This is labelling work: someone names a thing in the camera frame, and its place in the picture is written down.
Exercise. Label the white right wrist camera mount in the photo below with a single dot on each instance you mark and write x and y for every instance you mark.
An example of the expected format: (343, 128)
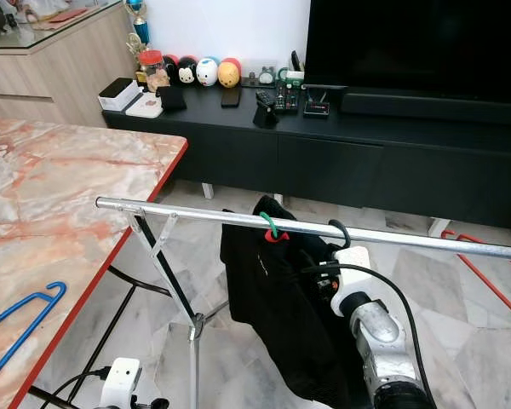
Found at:
(353, 285)

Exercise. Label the white rectangular box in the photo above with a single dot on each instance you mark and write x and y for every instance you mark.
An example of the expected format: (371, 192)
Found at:
(115, 102)

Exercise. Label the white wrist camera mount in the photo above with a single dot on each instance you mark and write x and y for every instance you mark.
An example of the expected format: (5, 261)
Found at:
(122, 379)
(353, 285)

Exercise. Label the green circuit board device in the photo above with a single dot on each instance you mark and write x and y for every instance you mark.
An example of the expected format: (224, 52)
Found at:
(287, 98)

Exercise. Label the black angular gadget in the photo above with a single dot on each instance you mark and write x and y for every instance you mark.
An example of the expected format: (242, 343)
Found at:
(264, 115)

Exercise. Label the black TV console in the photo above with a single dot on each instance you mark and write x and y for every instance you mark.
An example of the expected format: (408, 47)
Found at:
(358, 166)

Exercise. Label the black square pouch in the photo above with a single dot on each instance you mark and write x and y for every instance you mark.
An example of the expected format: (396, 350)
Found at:
(172, 99)

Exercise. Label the blue plastic hanger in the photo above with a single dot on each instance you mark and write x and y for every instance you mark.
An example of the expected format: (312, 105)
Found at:
(55, 292)

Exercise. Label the black flat-screen television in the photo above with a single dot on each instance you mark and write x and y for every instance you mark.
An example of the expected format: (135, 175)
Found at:
(417, 43)

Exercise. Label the yellow round plush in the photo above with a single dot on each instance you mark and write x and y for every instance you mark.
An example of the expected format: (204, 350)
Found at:
(228, 77)

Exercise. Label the black soundbar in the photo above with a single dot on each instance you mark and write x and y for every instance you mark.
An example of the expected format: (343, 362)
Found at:
(434, 106)

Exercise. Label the red flat book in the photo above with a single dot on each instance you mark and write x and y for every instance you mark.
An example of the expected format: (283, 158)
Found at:
(72, 15)

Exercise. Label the green-hooked red hanger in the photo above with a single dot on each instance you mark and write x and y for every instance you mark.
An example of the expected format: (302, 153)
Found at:
(267, 221)

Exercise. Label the white round plush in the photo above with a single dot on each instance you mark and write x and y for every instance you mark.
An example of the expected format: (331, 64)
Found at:
(207, 72)

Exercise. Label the grey Totoro figurine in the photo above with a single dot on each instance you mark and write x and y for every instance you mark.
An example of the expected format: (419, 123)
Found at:
(266, 77)

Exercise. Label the black smartphone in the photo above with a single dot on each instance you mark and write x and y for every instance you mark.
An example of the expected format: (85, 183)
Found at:
(231, 97)

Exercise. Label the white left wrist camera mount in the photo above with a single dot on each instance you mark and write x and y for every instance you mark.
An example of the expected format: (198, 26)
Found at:
(122, 379)

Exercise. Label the beige wooden cabinet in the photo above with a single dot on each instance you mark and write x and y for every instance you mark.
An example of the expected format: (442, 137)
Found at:
(51, 77)

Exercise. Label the silver metal clothes rack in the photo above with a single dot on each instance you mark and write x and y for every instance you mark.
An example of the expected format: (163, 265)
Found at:
(204, 216)

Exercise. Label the black digital clock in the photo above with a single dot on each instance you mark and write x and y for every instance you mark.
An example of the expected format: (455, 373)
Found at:
(315, 108)

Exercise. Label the blue gold trophy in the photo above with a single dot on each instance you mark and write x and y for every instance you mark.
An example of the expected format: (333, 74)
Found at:
(139, 31)

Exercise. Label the black Mickey plush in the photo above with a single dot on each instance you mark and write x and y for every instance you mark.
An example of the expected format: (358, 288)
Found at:
(186, 75)

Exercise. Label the glass jar red lid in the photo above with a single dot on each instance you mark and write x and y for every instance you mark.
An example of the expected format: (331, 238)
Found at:
(152, 72)

